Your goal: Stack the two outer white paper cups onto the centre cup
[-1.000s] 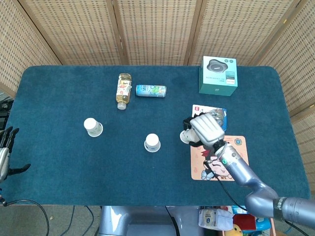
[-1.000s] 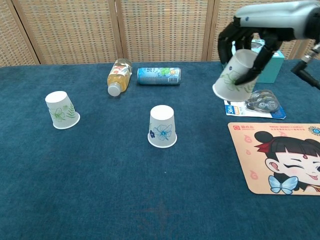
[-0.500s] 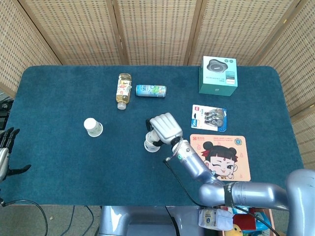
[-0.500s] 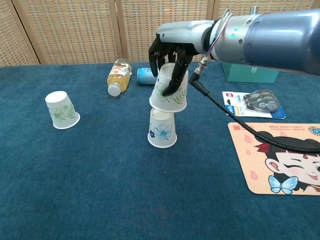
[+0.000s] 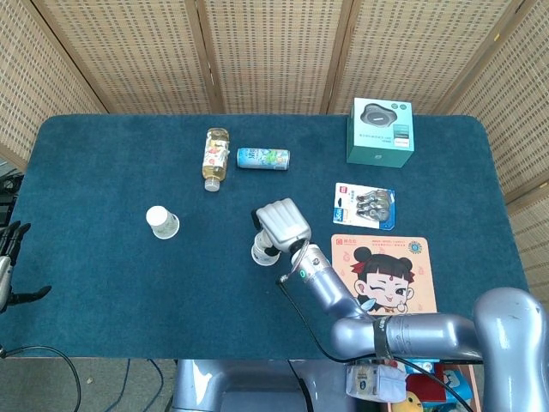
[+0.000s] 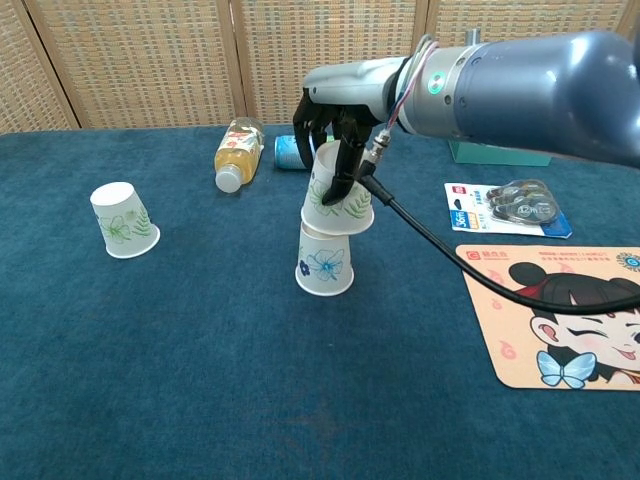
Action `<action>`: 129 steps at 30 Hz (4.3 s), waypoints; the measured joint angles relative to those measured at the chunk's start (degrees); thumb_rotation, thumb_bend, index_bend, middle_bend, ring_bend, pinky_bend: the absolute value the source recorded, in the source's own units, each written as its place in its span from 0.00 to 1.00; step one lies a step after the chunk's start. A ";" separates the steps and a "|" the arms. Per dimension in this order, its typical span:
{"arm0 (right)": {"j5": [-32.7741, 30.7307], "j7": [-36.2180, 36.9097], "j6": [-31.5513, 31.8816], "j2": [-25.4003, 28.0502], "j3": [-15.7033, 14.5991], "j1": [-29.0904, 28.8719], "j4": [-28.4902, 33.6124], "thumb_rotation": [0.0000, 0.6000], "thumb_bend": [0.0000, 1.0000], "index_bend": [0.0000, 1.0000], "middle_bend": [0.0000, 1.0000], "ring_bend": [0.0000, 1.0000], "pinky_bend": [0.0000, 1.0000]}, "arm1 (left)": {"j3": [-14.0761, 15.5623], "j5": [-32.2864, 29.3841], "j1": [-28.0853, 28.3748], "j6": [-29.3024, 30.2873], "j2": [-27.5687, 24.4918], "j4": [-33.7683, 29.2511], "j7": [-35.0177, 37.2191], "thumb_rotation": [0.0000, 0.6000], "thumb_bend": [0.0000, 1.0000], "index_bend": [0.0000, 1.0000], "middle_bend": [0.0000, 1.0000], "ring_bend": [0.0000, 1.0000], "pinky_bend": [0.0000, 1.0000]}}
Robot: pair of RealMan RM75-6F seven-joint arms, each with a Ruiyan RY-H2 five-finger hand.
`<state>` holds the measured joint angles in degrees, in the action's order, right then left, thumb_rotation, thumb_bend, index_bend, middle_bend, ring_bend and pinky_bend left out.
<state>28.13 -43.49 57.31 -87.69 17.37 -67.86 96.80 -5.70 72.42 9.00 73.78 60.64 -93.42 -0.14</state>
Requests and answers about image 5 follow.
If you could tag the correction tape blister pack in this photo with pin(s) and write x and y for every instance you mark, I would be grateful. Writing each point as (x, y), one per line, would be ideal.
(364, 206)

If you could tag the cartoon girl mouse pad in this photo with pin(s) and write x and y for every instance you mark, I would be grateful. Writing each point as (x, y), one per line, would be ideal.
(386, 266)

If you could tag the paper cup green flower print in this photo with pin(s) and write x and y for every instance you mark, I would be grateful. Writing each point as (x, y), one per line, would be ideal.
(260, 248)

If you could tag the dark blue table cloth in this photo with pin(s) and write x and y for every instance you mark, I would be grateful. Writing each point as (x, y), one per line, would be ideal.
(128, 292)

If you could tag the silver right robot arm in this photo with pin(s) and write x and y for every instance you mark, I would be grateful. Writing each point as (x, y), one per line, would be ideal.
(429, 330)

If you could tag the woven bamboo folding screen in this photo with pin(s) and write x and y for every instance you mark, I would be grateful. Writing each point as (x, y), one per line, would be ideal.
(274, 51)

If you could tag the white fabric pouch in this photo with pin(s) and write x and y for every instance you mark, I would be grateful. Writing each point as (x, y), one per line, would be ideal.
(373, 382)

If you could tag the teal speaker box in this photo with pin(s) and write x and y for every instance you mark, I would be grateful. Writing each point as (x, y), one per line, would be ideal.
(379, 137)

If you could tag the yellow plush toy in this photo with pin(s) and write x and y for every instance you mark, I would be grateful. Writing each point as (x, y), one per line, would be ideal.
(409, 403)

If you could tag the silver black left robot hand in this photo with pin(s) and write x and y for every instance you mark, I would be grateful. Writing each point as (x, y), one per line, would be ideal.
(10, 240)

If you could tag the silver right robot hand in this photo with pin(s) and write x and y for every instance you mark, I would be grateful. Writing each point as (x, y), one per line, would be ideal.
(283, 223)

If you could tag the silver robot torso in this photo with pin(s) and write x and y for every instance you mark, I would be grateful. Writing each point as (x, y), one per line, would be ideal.
(206, 386)

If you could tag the paper cup blue flower print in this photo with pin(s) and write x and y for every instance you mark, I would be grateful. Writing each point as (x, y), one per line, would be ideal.
(259, 261)

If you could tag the black equipment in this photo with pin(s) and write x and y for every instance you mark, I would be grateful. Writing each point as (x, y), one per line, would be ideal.
(8, 189)

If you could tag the paper cup green fern print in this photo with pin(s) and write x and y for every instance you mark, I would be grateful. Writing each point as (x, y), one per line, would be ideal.
(161, 221)

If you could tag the yellow tea plastic bottle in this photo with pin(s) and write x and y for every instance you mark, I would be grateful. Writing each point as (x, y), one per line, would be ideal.
(215, 159)

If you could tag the red box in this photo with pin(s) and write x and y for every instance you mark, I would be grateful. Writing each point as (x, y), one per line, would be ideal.
(424, 388)

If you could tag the blue drink can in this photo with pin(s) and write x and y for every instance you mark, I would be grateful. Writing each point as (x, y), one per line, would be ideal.
(262, 159)

